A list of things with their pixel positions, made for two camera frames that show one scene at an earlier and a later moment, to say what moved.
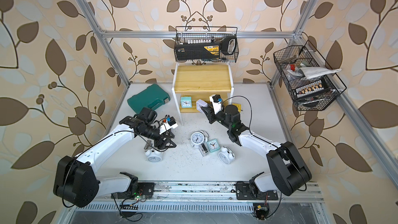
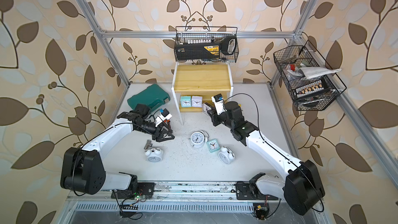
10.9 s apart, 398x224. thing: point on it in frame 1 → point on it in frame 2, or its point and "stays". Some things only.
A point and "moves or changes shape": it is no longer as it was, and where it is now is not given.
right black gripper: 211,115 stays
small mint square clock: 213,145 stays
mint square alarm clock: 186,102 stays
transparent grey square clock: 204,149 moves or changes shape
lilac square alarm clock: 200,103 moves or changes shape
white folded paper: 309,72 stays
